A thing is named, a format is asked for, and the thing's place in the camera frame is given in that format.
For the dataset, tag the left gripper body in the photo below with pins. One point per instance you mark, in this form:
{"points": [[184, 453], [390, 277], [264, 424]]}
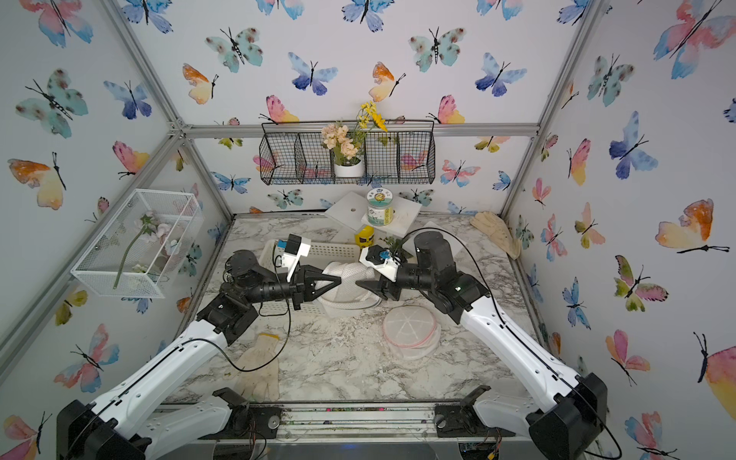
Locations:
{"points": [[297, 289]]}

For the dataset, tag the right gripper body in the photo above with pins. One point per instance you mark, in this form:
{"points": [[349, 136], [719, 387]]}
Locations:
{"points": [[394, 291]]}

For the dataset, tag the white mesh laundry bag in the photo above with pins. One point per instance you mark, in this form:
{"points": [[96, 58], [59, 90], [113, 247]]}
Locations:
{"points": [[411, 332]]}

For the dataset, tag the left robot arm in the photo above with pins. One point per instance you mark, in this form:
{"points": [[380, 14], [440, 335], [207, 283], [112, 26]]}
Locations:
{"points": [[113, 425]]}

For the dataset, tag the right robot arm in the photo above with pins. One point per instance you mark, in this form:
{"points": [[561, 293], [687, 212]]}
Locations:
{"points": [[564, 412]]}

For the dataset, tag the white plastic basket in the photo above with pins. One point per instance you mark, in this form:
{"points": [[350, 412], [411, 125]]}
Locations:
{"points": [[320, 255]]}

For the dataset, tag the small green potted plant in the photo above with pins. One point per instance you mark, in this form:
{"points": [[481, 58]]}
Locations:
{"points": [[395, 245]]}

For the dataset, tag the white tiered shelf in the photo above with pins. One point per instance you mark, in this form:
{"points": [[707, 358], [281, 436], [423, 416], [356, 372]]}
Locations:
{"points": [[350, 215]]}

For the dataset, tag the green label jar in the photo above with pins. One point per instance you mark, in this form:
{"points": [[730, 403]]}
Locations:
{"points": [[380, 209]]}

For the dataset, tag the white flower pot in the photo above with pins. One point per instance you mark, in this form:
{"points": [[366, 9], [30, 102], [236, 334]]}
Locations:
{"points": [[350, 171]]}

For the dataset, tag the artificial flower bouquet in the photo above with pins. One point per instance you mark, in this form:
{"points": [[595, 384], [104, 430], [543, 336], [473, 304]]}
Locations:
{"points": [[345, 142]]}

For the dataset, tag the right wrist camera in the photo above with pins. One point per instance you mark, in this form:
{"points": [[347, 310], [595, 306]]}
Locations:
{"points": [[381, 260]]}

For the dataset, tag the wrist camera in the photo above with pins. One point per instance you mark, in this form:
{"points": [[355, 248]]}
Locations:
{"points": [[381, 260], [294, 248]]}

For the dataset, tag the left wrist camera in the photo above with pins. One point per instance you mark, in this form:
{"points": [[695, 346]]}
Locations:
{"points": [[294, 248]]}

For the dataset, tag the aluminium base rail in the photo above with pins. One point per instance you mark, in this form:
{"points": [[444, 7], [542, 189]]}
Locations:
{"points": [[356, 422]]}

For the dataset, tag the black wire wall basket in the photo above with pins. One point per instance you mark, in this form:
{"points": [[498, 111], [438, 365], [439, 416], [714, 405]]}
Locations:
{"points": [[396, 152]]}

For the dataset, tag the white mesh wall box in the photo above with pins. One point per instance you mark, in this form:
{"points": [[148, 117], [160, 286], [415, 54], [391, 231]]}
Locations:
{"points": [[145, 245]]}

